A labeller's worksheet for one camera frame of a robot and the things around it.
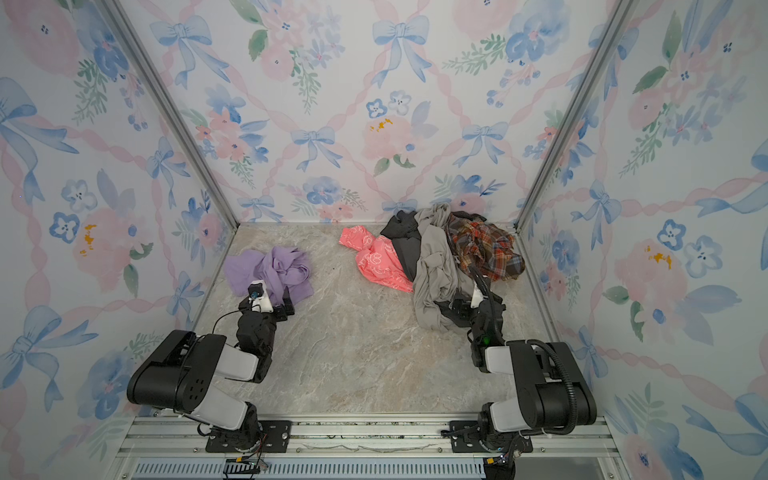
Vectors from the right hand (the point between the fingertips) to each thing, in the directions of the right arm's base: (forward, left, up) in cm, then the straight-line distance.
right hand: (474, 288), depth 91 cm
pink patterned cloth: (+12, +30, -1) cm, 32 cm away
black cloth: (+24, +21, 0) cm, 32 cm away
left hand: (-2, +61, +3) cm, 61 cm away
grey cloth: (+3, +11, +4) cm, 12 cm away
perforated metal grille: (-45, +43, -9) cm, 63 cm away
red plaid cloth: (+15, -6, +1) cm, 16 cm away
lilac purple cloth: (+9, +63, -2) cm, 63 cm away
